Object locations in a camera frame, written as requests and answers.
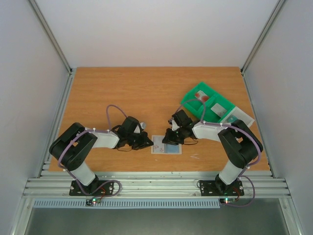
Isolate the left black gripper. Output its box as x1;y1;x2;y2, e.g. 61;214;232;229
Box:
127;132;154;150

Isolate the beige card holder wallet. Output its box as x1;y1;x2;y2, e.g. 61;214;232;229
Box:
151;135;182;155

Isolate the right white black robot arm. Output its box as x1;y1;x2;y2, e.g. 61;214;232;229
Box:
162;110;263;195

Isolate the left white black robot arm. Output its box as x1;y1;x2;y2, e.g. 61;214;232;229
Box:
49;116;154;195

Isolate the red white card in tray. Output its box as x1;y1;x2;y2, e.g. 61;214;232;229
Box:
195;90;209;102

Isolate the grey card in tray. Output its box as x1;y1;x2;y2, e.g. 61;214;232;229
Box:
211;103;227;118

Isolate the teal card in tray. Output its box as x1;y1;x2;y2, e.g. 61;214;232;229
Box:
227;115;238;123

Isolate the green plastic sorting tray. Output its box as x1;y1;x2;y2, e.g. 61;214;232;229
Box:
181;82;235;123

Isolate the right small circuit board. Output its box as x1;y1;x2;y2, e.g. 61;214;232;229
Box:
220;197;239;204

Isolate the small circuit board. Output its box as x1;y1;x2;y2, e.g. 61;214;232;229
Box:
220;197;239;204
85;198;102;206

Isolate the left small circuit board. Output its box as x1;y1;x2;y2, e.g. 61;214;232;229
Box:
85;198;102;206

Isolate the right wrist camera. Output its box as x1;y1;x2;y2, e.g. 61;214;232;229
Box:
168;117;179;131

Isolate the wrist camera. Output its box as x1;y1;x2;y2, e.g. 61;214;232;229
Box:
168;117;179;131
134;122;146;134

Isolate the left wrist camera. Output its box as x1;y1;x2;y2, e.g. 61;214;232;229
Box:
134;122;146;134

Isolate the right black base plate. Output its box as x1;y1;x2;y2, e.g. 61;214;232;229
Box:
197;180;245;196

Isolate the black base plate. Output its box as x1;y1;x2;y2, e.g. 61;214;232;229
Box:
69;180;115;196
197;180;245;196

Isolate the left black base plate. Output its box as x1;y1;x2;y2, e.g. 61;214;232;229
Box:
69;180;115;196

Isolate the grey slotted cable duct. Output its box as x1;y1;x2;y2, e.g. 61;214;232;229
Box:
33;198;220;209

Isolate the aluminium rail frame front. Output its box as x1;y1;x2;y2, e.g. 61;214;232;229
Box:
22;171;291;198

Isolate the right aluminium frame post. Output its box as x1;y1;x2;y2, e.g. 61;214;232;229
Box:
241;0;287;76

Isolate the aluminium frame post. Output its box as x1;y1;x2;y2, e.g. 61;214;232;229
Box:
241;0;287;76
27;0;73;74

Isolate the left aluminium frame post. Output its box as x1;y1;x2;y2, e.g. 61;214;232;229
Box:
27;0;73;74

